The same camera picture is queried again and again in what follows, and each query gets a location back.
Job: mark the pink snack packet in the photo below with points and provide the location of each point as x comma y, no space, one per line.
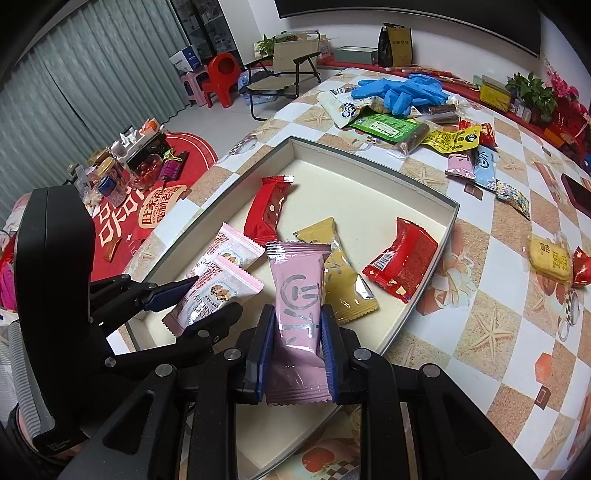
298,295

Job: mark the red barcode snack packet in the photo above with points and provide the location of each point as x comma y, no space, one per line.
401,263

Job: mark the yellow black print packet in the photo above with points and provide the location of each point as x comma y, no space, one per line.
450,138

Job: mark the red printed mat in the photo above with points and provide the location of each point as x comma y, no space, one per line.
138,221

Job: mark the black yellow paper bag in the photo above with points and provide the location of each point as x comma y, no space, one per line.
396,46

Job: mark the green potted plant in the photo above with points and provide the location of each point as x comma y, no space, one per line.
531,94

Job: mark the long red snack packet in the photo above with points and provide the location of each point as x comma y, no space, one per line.
268,207

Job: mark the white pink biscuit packet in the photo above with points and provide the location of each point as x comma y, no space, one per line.
235,247
217,288

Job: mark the blue white cardboard box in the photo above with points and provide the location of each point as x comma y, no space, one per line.
184,60

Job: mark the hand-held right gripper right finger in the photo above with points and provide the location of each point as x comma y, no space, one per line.
330,355

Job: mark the yellow tin box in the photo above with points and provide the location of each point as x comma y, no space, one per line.
495,92

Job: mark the blue rubber glove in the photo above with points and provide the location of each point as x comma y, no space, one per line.
415,94
374,88

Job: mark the glass display cabinet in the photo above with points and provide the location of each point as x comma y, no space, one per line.
207,23

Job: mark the light blue snack packet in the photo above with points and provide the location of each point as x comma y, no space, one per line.
485,166

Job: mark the grey curtain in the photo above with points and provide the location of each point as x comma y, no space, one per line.
69,92

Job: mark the crumpled red snack packet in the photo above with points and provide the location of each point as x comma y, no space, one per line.
582,267

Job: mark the folding chair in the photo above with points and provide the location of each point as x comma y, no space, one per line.
281,69

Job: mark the purple packet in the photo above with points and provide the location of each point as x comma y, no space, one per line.
171,168

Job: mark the white snack packet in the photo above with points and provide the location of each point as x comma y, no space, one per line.
339,108

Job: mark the pink artificial flowers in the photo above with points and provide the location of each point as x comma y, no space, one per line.
565,83

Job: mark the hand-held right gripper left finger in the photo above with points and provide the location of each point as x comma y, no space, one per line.
267,350

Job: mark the yellow egg roll packet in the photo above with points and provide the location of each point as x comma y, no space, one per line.
549,256

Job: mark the pink plastic stool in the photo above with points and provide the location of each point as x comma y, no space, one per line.
194,85

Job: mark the blue lid jar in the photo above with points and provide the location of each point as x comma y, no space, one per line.
111,189

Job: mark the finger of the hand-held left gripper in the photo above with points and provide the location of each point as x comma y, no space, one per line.
212,325
168,293

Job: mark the red chips packet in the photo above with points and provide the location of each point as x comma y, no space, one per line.
485,134

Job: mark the green snack packet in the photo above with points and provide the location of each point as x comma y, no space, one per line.
388,127

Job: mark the red plastic stool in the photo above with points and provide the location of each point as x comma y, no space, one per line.
221,78

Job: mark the small pink brown packet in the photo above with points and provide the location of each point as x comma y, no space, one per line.
459,164

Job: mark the red gift box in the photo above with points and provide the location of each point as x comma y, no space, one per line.
570,122

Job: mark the multicoloured dotted snack packet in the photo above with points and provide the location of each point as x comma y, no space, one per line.
512,194

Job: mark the clear brown snack packet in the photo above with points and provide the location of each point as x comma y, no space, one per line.
413,141

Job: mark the clear box of red balls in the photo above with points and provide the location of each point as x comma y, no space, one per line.
147,170

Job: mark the grey cardboard box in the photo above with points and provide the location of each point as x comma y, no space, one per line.
360,194

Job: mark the grey flat box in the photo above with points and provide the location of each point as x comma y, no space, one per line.
355,55

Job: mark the golden yellow snack packet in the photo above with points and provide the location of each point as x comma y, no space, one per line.
344,286

